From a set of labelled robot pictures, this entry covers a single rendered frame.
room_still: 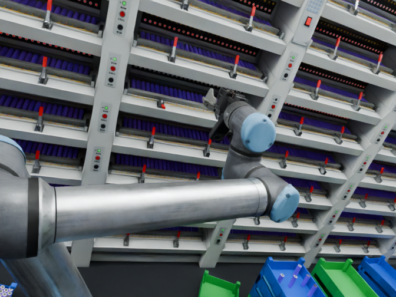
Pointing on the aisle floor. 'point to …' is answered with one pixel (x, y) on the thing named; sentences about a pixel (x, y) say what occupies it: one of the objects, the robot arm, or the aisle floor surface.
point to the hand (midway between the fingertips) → (214, 103)
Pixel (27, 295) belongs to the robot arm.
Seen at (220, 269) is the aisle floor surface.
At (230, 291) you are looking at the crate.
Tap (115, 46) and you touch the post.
